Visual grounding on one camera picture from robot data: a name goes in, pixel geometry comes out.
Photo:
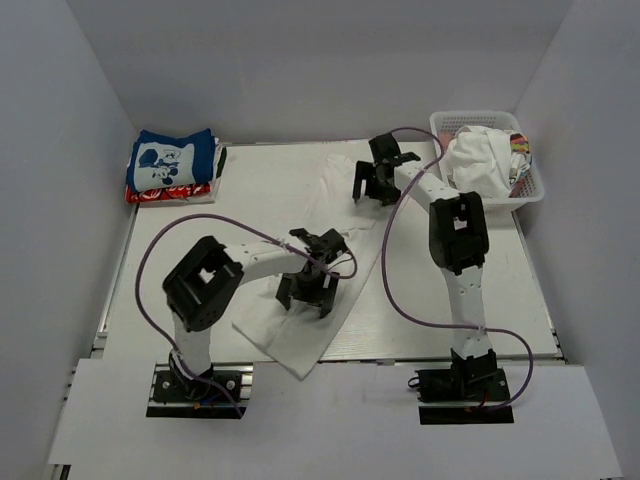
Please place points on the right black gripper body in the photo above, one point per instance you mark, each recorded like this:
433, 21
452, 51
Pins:
375, 189

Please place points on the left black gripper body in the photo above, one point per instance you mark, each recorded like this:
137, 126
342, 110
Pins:
308, 288

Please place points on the white t-shirt with robot print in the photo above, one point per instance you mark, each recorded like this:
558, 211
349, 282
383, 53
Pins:
294, 319

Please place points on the white t-shirt with colourful print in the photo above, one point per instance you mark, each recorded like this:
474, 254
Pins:
489, 161

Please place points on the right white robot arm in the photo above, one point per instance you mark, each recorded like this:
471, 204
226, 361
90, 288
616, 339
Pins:
457, 239

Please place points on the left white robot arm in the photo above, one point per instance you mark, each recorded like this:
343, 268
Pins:
200, 288

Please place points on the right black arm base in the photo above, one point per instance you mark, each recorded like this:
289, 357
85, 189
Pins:
442, 403

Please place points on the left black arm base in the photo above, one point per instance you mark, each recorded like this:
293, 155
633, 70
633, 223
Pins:
175, 397

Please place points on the white plastic basket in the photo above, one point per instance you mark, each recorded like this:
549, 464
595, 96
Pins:
529, 190

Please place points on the red folded t-shirt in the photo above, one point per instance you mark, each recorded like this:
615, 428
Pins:
193, 193

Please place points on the blue folded Mickey t-shirt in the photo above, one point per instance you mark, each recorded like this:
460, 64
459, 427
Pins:
159, 161

